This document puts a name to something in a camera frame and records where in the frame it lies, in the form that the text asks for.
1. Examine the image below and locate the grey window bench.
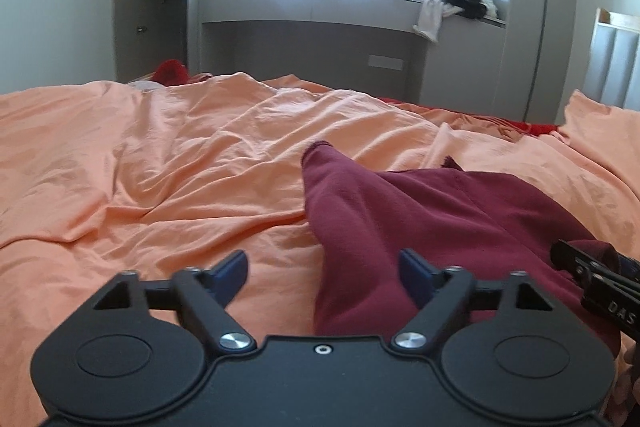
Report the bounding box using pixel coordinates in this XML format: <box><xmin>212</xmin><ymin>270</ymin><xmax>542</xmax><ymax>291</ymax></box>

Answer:
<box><xmin>200</xmin><ymin>0</ymin><xmax>508</xmax><ymax>108</ymax></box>

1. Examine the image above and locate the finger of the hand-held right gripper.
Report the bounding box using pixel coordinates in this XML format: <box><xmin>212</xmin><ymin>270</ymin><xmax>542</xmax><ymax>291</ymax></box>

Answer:
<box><xmin>550</xmin><ymin>239</ymin><xmax>620</xmax><ymax>282</ymax></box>

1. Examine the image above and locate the white wall socket plate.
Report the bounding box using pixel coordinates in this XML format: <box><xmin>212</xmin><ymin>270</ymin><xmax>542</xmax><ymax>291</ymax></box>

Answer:
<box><xmin>367</xmin><ymin>54</ymin><xmax>405</xmax><ymax>70</ymax></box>

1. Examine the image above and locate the red plush item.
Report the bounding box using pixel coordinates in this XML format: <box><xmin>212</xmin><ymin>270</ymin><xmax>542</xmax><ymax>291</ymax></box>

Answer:
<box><xmin>152</xmin><ymin>59</ymin><xmax>191</xmax><ymax>85</ymax></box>

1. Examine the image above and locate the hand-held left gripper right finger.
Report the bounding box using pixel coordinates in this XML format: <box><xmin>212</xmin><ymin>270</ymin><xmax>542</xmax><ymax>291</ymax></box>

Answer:
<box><xmin>390</xmin><ymin>248</ymin><xmax>556</xmax><ymax>353</ymax></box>

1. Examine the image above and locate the tall closed grey wardrobe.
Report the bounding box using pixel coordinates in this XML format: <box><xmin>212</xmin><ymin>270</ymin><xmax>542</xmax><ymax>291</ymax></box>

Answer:
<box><xmin>505</xmin><ymin>0</ymin><xmax>581</xmax><ymax>122</ymax></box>

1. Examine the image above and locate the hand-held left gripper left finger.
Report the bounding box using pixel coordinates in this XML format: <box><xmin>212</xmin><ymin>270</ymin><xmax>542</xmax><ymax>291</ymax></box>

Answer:
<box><xmin>92</xmin><ymin>249</ymin><xmax>256</xmax><ymax>353</ymax></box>

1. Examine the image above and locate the white hanging cloth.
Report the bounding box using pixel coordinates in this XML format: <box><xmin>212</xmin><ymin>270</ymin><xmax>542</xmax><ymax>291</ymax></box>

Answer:
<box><xmin>412</xmin><ymin>0</ymin><xmax>461</xmax><ymax>42</ymax></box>

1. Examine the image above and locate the person's right forearm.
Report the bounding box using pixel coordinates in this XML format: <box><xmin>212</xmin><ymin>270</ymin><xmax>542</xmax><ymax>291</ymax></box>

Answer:
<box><xmin>612</xmin><ymin>339</ymin><xmax>640</xmax><ymax>427</ymax></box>

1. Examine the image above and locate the maroon long-sleeve shirt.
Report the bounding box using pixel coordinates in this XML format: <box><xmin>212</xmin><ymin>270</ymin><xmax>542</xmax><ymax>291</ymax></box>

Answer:
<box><xmin>300</xmin><ymin>142</ymin><xmax>623</xmax><ymax>358</ymax></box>

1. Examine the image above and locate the red bed sheet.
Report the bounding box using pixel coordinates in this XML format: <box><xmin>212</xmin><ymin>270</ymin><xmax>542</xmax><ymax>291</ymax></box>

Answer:
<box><xmin>380</xmin><ymin>97</ymin><xmax>561</xmax><ymax>142</ymax></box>

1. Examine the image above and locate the orange blanket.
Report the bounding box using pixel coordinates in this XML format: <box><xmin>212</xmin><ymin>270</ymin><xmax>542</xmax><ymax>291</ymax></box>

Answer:
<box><xmin>0</xmin><ymin>72</ymin><xmax>640</xmax><ymax>427</ymax></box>

